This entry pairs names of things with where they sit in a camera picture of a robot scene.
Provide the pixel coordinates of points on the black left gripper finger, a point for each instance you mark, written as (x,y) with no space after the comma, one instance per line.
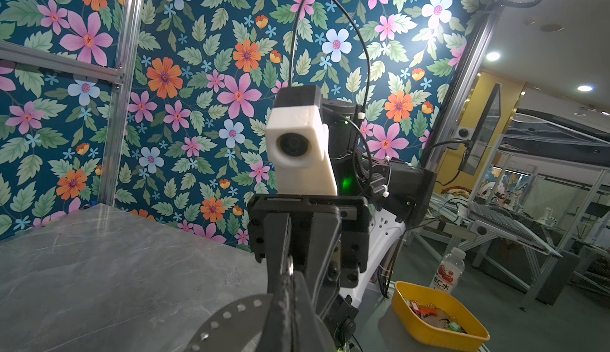
(292,323)

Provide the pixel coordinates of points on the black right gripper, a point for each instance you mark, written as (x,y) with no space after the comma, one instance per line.
(326,237)

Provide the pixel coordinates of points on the large keyring with yellow sleeve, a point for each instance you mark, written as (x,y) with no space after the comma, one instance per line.
(233,327)

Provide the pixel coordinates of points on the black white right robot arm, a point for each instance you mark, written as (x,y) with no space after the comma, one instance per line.
(397,195)

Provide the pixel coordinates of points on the yellow plastic bin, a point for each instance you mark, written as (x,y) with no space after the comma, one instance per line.
(437,319)

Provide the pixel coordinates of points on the clear drink bottle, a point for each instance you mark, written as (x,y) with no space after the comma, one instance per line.
(449,271)

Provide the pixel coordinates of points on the black monitor screen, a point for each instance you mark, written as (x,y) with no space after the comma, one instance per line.
(483,132)

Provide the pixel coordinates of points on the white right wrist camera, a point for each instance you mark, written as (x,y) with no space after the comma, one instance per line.
(298,143)

